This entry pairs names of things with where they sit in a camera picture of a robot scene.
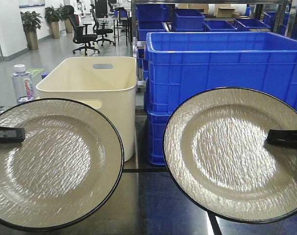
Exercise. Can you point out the blue crate shelf left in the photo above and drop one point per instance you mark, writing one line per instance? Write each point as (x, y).
(154, 12)

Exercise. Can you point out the black office chair rear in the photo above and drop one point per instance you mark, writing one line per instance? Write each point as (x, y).
(99, 28)

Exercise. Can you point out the cream plastic bin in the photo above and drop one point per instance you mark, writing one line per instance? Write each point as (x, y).
(106, 83)

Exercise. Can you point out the blue crate shelf low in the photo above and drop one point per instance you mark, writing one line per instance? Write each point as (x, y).
(218, 26)

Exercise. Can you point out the lower large blue crate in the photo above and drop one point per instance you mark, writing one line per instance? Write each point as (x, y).
(156, 126)

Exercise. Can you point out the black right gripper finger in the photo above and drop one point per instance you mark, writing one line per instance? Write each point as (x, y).
(285, 138)

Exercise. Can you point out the clear water bottle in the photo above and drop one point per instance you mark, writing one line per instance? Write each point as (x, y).
(23, 84)

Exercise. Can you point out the black office chair front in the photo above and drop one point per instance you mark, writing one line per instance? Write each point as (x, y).
(81, 36)

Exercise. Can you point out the black office chair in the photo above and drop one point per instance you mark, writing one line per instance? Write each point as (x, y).
(99, 28)
(81, 36)

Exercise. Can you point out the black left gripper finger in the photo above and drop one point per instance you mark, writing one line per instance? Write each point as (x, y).
(12, 135)

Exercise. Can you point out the blue crate shelf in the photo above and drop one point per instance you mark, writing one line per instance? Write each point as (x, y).
(250, 25)
(187, 20)
(154, 12)

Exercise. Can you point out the blue crate lower left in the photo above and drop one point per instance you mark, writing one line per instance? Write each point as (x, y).
(146, 27)

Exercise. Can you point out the potted plant gold pot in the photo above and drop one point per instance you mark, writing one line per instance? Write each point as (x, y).
(31, 22)

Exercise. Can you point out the cream plate arm side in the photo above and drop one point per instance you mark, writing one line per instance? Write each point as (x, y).
(67, 167)
(216, 150)

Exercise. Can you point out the blue crate shelf middle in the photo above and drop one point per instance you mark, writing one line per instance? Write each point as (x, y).
(187, 20)

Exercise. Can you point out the large blue crate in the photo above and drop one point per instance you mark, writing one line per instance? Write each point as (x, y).
(183, 64)
(156, 126)

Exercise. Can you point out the upper large blue crate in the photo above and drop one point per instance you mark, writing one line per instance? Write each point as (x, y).
(183, 64)

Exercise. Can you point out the cardboard box on shelf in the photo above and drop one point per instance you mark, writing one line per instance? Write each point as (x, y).
(224, 11)

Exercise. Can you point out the blue crate shelf right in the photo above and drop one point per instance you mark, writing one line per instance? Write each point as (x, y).
(250, 25)

